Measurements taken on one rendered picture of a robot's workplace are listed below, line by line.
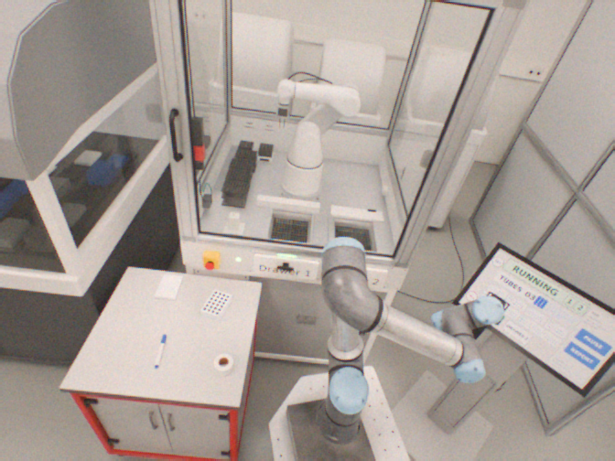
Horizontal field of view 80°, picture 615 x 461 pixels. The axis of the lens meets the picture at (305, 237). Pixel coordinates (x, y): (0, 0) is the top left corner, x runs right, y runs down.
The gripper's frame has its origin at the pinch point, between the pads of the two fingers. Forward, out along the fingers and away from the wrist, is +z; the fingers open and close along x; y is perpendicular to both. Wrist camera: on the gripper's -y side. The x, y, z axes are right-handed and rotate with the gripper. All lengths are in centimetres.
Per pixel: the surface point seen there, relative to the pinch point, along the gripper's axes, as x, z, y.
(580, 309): -21.8, 15.0, 19.8
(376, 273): 45.5, 12.3, -13.0
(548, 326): -17.5, 15.0, 8.8
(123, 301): 110, -45, -81
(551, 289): -11.1, 15.0, 20.6
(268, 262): 81, -12, -35
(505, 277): 3.3, 15.0, 15.5
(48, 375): 151, -25, -163
